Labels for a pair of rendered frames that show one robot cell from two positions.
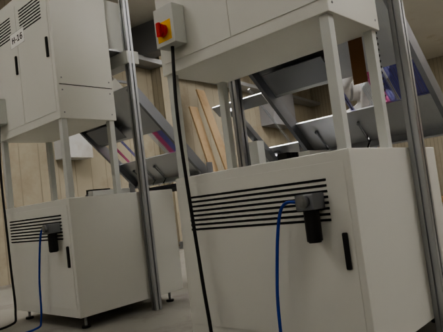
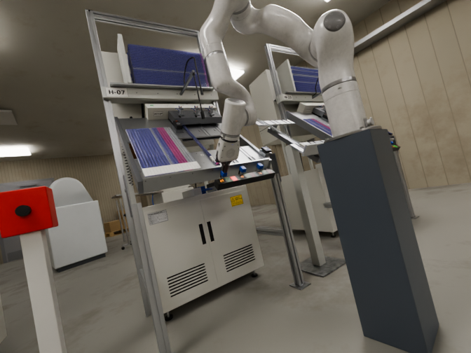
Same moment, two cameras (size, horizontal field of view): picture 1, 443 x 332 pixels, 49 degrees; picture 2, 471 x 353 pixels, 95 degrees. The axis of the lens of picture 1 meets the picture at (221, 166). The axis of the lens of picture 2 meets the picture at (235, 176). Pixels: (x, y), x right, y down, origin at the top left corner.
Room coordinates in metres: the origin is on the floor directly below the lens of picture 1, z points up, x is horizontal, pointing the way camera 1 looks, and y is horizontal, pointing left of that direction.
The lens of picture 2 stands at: (2.64, -1.69, 0.61)
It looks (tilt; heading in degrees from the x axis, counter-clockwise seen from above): 3 degrees up; 107
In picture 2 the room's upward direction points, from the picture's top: 13 degrees counter-clockwise
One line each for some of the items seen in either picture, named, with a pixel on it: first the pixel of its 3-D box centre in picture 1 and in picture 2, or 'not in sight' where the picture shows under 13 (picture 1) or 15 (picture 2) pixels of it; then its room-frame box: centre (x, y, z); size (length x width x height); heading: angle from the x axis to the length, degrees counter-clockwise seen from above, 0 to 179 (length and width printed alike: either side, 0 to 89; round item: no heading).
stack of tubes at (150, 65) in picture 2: not in sight; (169, 72); (1.91, -0.34, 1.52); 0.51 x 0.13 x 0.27; 48
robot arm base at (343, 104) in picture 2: not in sight; (345, 113); (2.83, -0.81, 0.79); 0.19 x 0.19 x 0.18
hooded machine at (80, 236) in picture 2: not in sight; (73, 220); (-0.92, 0.80, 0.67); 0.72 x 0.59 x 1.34; 59
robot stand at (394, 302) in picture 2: not in sight; (375, 231); (2.83, -0.81, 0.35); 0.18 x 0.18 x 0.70; 57
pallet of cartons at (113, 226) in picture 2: not in sight; (123, 220); (-3.24, 3.97, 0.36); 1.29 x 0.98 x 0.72; 57
